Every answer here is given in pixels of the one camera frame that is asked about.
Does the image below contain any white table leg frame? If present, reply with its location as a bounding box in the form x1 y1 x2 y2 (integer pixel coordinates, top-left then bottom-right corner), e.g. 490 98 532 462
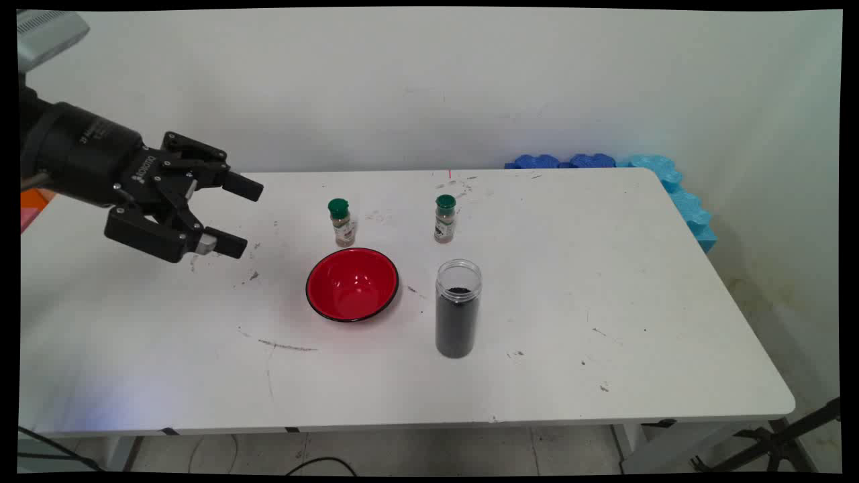
612 417 799 474

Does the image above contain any dark blue foam mat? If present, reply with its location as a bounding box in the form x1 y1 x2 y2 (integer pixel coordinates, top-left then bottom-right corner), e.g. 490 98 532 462
505 154 617 170

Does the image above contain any green-capped spice bottle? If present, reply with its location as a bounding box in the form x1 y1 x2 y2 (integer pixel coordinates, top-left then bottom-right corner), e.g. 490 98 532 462
327 198 357 248
433 195 458 244

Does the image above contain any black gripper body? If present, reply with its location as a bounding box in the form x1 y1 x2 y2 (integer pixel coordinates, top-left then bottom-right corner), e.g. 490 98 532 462
19 89 163 208

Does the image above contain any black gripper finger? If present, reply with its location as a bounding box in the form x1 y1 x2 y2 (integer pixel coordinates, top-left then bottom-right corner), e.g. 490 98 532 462
144 131 264 203
103 198 249 264

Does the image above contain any black tripod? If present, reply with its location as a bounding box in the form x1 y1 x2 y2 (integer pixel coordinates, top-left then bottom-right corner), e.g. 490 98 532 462
691 397 842 474

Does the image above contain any white table leg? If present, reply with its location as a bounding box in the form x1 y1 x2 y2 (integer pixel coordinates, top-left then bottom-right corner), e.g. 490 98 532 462
101 436 143 472

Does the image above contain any black floor cable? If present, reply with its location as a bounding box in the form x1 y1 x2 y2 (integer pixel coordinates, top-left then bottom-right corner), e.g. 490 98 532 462
285 458 356 477

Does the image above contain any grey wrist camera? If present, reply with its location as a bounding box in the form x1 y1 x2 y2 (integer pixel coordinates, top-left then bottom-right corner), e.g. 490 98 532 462
17 10 90 73

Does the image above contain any black hanging cable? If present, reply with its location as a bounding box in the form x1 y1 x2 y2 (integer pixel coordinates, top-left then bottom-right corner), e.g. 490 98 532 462
19 426 101 472

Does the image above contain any red bowl with black rim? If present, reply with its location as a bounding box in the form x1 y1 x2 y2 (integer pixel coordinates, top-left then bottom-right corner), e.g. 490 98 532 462
305 248 400 323

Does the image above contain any clear plastic jar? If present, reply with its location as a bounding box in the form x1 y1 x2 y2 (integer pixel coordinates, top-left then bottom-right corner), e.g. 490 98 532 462
435 259 483 359

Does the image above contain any light blue foam mat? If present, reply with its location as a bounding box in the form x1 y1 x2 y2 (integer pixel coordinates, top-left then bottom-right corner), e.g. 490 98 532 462
617 154 717 254

